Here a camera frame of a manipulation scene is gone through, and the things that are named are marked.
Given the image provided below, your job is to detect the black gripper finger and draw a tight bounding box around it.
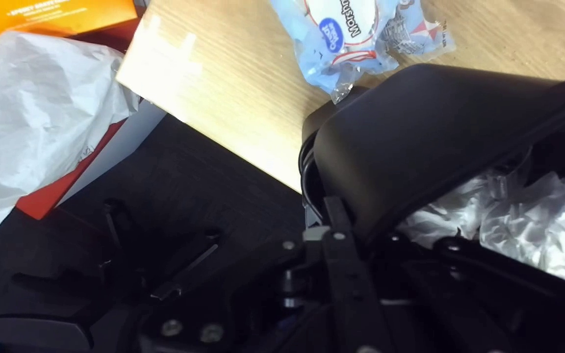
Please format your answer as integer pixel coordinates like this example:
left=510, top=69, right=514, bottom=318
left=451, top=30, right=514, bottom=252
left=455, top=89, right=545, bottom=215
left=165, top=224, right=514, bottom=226
left=321, top=197, right=392, bottom=353

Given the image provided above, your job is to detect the lone black bin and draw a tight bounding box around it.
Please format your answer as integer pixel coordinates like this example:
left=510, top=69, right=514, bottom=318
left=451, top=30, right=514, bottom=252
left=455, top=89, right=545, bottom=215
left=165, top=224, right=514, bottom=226
left=298, top=64, right=565, bottom=291

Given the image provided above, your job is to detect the crumpled white paper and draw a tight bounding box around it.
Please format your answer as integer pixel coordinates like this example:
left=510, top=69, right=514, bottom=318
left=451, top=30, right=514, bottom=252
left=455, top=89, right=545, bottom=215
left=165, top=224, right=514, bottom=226
left=398, top=173, right=565, bottom=281

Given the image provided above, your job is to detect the blue snack package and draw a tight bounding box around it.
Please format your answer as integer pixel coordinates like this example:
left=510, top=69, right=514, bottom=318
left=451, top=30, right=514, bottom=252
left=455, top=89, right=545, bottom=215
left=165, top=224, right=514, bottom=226
left=268, top=0, right=453, bottom=103

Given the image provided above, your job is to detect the white plastic bag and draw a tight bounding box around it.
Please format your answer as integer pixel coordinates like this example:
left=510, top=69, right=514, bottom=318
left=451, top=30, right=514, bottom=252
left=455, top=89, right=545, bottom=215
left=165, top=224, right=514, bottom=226
left=0, top=32, right=141, bottom=224

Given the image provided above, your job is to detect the orange book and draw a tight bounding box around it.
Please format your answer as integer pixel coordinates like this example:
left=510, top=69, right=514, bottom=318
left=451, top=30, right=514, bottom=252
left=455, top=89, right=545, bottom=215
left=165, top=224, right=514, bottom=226
left=0, top=0, right=137, bottom=36

